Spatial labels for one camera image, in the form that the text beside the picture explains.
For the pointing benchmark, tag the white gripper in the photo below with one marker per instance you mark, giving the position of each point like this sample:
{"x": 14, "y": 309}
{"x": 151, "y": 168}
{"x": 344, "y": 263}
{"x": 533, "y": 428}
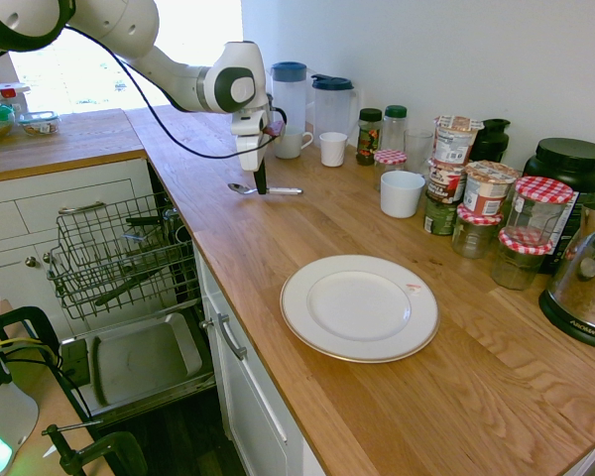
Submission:
{"x": 250, "y": 149}

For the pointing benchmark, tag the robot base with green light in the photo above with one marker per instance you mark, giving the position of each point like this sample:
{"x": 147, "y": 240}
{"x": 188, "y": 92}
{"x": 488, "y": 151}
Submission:
{"x": 0, "y": 406}

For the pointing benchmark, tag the open dishwasher door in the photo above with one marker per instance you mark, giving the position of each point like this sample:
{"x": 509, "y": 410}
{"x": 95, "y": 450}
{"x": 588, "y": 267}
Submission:
{"x": 139, "y": 362}

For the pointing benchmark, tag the white ribbed cup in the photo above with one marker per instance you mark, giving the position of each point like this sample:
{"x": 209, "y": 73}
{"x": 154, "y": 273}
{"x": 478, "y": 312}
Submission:
{"x": 333, "y": 149}

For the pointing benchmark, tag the tall pitcher with blue lid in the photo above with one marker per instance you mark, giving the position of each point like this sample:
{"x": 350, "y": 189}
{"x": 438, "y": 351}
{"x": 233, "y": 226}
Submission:
{"x": 290, "y": 96}

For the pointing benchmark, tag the short pitcher with blue lid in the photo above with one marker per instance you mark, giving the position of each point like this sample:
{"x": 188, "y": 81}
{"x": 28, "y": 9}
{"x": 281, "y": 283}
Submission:
{"x": 333, "y": 109}

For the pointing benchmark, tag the dark spice jar black lid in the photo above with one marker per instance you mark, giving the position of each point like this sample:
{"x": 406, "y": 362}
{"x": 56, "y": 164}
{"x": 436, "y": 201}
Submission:
{"x": 368, "y": 136}

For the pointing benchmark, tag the black utensil in rack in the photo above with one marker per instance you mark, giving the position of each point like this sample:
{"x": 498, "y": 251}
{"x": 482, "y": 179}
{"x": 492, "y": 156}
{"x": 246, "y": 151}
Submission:
{"x": 124, "y": 288}
{"x": 144, "y": 220}

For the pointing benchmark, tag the small jar red checkered lid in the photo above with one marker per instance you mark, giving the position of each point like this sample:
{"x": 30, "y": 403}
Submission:
{"x": 390, "y": 163}

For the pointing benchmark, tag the wide white mug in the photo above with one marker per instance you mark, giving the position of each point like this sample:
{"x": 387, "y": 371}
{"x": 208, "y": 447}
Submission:
{"x": 401, "y": 194}

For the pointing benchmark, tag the clear spice jar green lid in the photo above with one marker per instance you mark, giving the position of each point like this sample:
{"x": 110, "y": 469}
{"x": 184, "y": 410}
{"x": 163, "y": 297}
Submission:
{"x": 394, "y": 126}

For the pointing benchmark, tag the round metal cabinet knob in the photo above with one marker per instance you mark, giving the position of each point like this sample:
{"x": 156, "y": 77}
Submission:
{"x": 46, "y": 258}
{"x": 205, "y": 324}
{"x": 30, "y": 261}

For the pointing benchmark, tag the clear drinking glass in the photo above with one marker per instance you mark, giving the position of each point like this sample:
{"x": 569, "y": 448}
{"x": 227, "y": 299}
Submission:
{"x": 418, "y": 149}

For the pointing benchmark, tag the white plate with gold rim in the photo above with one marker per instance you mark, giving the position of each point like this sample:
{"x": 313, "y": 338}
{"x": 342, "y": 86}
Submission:
{"x": 359, "y": 307}

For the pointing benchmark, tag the green tin can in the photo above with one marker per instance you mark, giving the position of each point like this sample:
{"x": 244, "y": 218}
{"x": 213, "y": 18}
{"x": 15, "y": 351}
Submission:
{"x": 437, "y": 218}

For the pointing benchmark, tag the yogurt cup brown red label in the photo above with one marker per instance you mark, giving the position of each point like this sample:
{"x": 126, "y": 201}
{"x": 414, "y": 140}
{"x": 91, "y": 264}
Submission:
{"x": 445, "y": 183}

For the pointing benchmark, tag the glass jar red checkered lid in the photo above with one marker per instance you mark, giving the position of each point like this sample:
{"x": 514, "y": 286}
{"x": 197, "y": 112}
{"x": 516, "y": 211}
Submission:
{"x": 540, "y": 210}
{"x": 518, "y": 265}
{"x": 476, "y": 233}

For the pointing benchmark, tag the small glass food container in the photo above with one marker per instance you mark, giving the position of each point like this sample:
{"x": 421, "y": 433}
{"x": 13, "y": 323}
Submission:
{"x": 39, "y": 124}

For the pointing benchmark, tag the black bottle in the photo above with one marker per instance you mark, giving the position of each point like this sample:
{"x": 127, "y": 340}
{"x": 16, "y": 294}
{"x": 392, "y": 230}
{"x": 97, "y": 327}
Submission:
{"x": 491, "y": 141}

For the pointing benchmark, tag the food container red clip lid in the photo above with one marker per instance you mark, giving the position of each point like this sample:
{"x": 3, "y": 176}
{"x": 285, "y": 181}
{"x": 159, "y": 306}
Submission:
{"x": 5, "y": 92}

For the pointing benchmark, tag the black screw clamp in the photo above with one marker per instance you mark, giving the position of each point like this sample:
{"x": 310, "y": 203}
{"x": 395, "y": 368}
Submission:
{"x": 20, "y": 322}
{"x": 96, "y": 448}

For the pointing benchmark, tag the large black tub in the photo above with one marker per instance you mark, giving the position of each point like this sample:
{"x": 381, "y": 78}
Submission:
{"x": 572, "y": 173}

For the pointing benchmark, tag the steel electric kettle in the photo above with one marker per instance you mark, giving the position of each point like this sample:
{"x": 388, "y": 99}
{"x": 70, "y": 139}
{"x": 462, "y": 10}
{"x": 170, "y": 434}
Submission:
{"x": 582, "y": 277}

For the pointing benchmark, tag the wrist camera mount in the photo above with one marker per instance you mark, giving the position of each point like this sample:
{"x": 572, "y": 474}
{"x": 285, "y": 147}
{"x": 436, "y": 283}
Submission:
{"x": 250, "y": 123}

